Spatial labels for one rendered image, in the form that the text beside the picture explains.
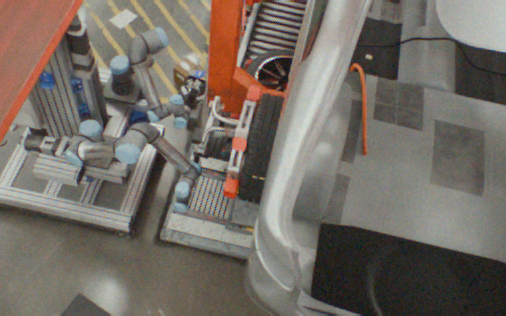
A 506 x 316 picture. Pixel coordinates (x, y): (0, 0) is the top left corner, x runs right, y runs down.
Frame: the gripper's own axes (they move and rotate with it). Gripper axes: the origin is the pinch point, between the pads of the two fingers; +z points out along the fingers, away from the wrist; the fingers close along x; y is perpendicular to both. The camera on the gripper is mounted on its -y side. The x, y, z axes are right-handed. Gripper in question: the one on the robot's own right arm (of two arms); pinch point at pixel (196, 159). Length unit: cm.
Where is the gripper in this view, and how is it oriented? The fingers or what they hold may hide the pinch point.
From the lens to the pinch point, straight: 319.8
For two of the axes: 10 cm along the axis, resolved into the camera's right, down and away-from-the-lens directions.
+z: 2.1, -8.1, 5.5
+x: -9.7, -2.3, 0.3
